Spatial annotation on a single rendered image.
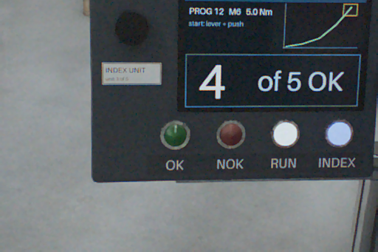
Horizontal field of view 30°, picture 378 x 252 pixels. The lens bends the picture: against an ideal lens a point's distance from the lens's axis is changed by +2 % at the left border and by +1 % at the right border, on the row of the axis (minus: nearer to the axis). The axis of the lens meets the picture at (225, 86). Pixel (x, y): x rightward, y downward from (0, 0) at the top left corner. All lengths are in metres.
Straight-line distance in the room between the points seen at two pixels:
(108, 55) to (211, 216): 1.82
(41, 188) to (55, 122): 0.47
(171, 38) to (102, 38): 0.06
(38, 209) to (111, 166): 1.83
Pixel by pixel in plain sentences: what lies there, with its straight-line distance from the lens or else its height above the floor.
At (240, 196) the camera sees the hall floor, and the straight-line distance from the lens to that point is 2.49.
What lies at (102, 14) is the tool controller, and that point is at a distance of 0.60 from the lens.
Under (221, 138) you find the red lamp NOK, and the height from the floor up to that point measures 1.11.
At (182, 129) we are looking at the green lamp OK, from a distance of 0.61.
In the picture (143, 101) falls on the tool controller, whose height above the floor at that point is 1.15.
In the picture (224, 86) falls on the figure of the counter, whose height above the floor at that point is 1.16.
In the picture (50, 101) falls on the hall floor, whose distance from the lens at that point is 3.10.
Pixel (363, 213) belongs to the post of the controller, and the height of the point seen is 0.98.
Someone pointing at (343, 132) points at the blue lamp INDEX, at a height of 1.12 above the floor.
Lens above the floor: 1.43
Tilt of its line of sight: 26 degrees down
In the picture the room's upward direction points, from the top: 4 degrees clockwise
